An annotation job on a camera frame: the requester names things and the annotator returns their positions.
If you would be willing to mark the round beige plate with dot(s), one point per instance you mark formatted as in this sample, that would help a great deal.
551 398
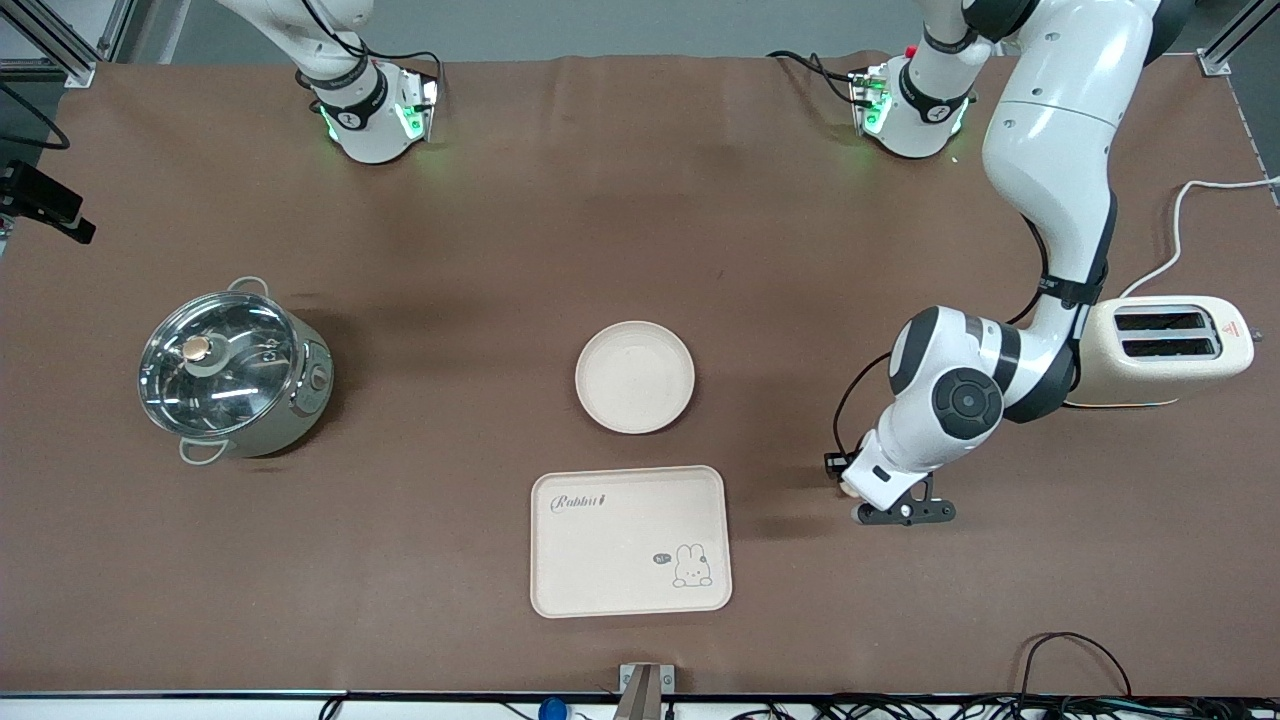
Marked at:
635 377

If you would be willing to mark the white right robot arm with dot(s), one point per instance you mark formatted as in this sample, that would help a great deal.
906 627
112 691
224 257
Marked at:
360 110

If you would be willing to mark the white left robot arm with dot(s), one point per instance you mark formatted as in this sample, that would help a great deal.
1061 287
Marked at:
1050 120

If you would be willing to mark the glass pot lid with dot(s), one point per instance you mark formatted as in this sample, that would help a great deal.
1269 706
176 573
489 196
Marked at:
220 365

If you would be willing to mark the beige rabbit print tray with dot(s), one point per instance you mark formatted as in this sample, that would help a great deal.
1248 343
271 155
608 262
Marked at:
620 550

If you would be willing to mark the cream two-slot toaster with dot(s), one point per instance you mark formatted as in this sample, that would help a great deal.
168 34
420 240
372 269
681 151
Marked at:
1160 375

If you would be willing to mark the steel electric cooking pot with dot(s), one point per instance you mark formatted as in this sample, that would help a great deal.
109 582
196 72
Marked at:
300 400

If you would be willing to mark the brown table mat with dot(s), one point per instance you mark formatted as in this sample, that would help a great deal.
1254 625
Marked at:
640 230

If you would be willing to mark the blue round knob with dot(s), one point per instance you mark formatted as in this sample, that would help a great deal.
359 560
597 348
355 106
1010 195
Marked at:
552 710

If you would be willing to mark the aluminium frame profile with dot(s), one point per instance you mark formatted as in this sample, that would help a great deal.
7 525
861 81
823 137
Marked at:
60 45
1235 35

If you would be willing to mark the grey metal camera bracket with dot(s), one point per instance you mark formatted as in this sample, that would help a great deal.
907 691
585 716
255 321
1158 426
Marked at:
645 690

